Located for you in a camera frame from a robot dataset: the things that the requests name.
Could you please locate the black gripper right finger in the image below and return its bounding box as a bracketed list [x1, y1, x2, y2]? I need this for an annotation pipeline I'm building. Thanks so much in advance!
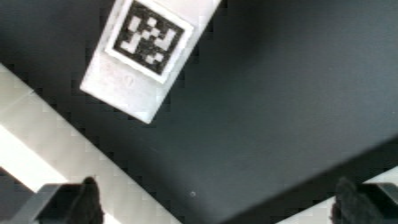
[331, 178, 398, 224]

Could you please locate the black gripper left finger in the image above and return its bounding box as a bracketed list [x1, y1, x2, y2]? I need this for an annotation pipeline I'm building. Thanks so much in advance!
[15, 177, 106, 224]

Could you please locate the white table leg with tag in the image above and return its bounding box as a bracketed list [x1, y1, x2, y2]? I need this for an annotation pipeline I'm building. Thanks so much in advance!
[81, 0, 223, 122]

